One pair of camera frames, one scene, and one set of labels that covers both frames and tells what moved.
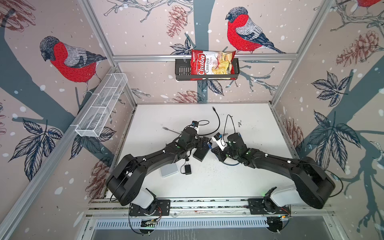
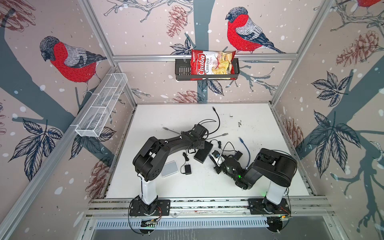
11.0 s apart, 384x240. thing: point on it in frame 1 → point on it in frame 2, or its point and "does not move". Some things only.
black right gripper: x=218 y=153 → x=216 y=169
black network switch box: x=200 y=153 does not move
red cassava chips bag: x=212 y=63 does not move
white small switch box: x=169 y=169 does not move
